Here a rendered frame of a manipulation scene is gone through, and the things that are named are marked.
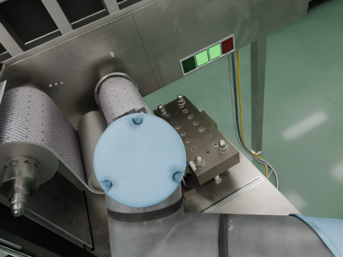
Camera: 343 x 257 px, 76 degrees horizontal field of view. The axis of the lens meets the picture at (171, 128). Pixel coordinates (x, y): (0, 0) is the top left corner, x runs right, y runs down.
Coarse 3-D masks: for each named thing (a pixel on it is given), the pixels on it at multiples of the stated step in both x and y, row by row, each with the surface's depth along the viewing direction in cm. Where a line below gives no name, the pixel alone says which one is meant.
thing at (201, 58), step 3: (204, 51) 87; (198, 54) 86; (201, 54) 87; (204, 54) 87; (198, 57) 87; (201, 57) 88; (204, 57) 88; (207, 57) 89; (198, 60) 88; (201, 60) 89; (204, 60) 89; (207, 60) 90; (198, 63) 89; (201, 63) 89
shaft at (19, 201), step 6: (12, 186) 42; (18, 186) 42; (24, 186) 43; (12, 192) 41; (18, 192) 41; (24, 192) 42; (12, 198) 40; (18, 198) 40; (24, 198) 41; (12, 204) 40; (18, 204) 40; (24, 204) 41; (12, 210) 39; (18, 210) 39; (18, 216) 40
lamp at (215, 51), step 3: (216, 45) 87; (219, 45) 88; (210, 48) 87; (213, 48) 88; (216, 48) 88; (219, 48) 89; (210, 51) 88; (213, 51) 88; (216, 51) 89; (219, 51) 90; (210, 54) 89; (213, 54) 89; (216, 54) 90; (219, 54) 91; (210, 57) 90; (213, 57) 90
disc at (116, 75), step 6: (102, 78) 69; (108, 78) 70; (114, 78) 70; (126, 78) 72; (132, 78) 73; (96, 84) 70; (102, 84) 70; (96, 90) 70; (96, 96) 72; (96, 102) 73
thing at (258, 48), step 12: (264, 36) 116; (252, 48) 123; (264, 48) 121; (252, 60) 128; (264, 60) 127; (252, 72) 134; (264, 72) 132; (252, 84) 140; (264, 84) 139; (252, 96) 147; (252, 108) 155; (252, 120) 163; (252, 132) 173; (252, 144) 183
